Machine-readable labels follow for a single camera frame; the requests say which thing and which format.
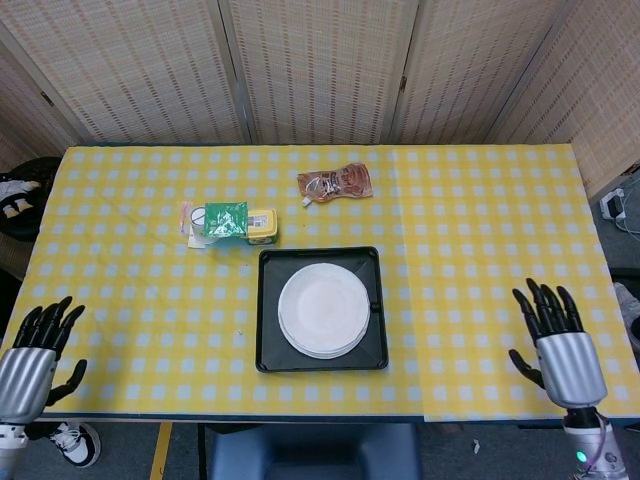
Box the black white sneaker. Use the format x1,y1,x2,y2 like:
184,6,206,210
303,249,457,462
47,422,102,469

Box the small white orange sachet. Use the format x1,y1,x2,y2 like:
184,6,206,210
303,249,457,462
179,200,209,249

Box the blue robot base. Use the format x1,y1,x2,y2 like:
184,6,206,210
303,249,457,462
207,423,424,480

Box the green tea packet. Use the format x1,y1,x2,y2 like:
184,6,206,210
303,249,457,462
203,201,250,238

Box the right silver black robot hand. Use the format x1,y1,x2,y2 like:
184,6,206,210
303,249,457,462
508,278,609,410

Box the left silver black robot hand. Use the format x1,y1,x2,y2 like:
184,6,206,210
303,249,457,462
0,296,88,426

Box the woven folding screen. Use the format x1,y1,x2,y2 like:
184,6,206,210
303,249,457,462
0,0,640,201

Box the green tub yellow lid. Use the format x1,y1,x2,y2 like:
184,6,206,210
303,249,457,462
246,208,279,246

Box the white paper plate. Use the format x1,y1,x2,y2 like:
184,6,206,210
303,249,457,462
278,264,372,354
279,299,372,360

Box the black square plastic tray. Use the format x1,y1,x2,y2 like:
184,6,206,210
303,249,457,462
255,245,390,374

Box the brown sauce pouch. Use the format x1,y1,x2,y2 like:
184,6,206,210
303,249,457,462
296,162,375,207

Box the black seat with white cloth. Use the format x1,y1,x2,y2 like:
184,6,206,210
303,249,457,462
0,157,61,244

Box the yellow white checked tablecloth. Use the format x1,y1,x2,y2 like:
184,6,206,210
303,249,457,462
0,144,640,424

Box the white power adapter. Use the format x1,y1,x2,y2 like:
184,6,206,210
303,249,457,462
599,188,629,221

